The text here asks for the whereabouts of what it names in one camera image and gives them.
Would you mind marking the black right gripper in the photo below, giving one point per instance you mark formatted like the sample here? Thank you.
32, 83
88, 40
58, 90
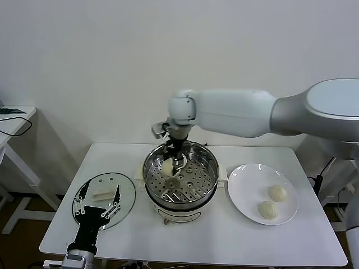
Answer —
175, 147

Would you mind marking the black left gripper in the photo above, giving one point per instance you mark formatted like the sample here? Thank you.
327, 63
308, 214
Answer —
89, 224

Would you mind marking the white steamed baozi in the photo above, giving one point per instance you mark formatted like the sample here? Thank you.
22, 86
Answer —
277, 193
167, 168
268, 209

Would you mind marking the round glass pot lid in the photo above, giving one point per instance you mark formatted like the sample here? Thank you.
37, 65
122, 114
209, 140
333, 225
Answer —
126, 185

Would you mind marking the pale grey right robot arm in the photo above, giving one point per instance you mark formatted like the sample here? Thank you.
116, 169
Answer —
238, 115

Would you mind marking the perforated steel steamer basket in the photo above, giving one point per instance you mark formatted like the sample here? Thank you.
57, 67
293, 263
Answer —
196, 179

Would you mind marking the stainless steel steamer pot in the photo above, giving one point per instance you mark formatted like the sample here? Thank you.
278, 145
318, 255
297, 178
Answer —
179, 215

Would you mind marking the white round plate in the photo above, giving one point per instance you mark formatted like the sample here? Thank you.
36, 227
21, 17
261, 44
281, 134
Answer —
246, 190

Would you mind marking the white side table with laptop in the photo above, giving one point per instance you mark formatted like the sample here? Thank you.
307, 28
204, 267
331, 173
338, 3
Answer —
332, 196

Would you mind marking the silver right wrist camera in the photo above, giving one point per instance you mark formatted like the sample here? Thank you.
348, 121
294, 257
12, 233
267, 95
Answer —
158, 129

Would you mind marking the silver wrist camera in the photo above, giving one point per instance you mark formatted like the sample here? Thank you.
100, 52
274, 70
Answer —
51, 263
158, 129

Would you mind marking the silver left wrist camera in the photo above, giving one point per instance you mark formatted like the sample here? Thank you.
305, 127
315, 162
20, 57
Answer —
51, 263

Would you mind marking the white wall plug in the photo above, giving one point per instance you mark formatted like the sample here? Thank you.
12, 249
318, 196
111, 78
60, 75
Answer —
350, 187

